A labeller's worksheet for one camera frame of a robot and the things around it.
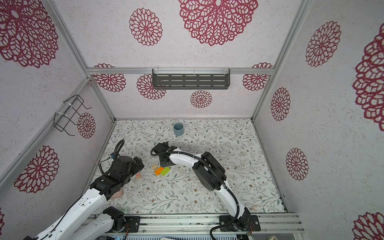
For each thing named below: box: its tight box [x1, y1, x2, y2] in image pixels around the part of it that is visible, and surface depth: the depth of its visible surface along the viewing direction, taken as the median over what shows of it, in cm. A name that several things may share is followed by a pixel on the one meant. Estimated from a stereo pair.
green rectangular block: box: [161, 166, 171, 177], surface depth 93 cm
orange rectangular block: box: [154, 167, 165, 176], surface depth 94 cm
